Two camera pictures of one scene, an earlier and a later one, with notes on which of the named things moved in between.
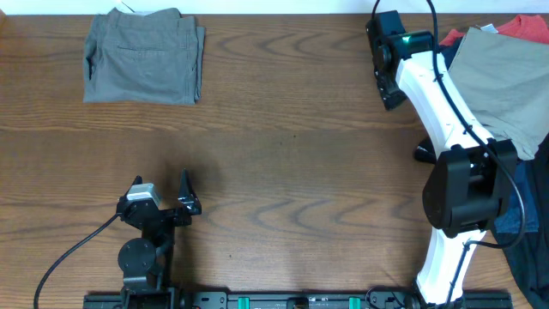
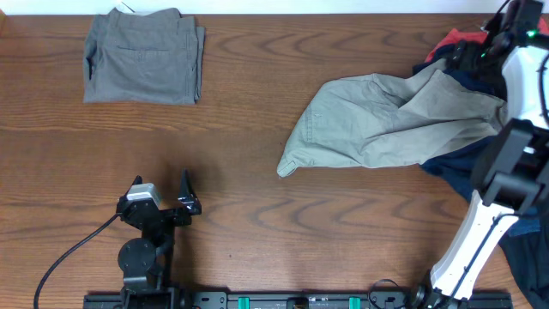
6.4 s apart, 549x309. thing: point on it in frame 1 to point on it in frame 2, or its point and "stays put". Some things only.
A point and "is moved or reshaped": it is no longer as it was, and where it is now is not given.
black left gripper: [188, 202] stays put
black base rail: [291, 299] stays put
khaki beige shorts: [506, 81] is moved or reshaped
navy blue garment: [521, 229] stays put
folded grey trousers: [147, 57] stays put
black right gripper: [392, 98] to [464, 55]
